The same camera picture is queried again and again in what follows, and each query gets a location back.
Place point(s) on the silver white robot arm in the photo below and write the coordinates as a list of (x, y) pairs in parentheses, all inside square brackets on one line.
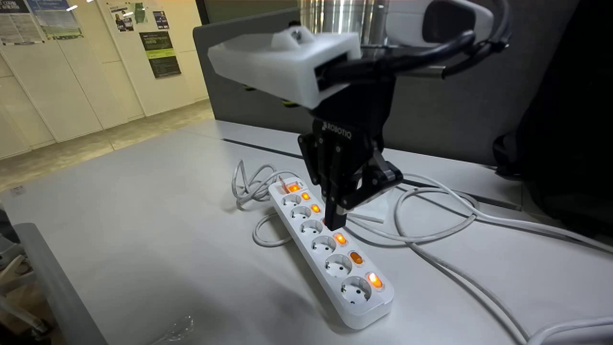
[(409, 19)]

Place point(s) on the grey desk partition panel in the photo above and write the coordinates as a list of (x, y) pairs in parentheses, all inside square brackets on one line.
[(447, 115)]

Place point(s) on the white paper label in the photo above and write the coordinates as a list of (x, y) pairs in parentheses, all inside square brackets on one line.
[(378, 205)]

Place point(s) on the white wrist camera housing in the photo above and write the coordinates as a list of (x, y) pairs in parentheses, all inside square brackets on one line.
[(288, 60)]

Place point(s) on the grey text wall poster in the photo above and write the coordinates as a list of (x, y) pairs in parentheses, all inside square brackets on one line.
[(14, 19)]

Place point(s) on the clear plastic spoon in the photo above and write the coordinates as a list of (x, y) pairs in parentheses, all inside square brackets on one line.
[(179, 328)]

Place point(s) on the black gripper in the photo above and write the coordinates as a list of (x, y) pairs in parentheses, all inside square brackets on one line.
[(351, 115)]

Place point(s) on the small dark photo sheet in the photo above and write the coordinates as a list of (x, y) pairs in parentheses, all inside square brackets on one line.
[(123, 18), (162, 19)]

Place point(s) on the white multi-socket power strip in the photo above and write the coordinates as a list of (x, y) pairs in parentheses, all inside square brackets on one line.
[(322, 288)]

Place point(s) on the dark green wall poster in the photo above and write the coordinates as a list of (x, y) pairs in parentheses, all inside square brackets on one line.
[(160, 54)]

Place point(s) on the blue white wall poster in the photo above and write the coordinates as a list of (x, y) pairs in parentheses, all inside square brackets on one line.
[(56, 16)]

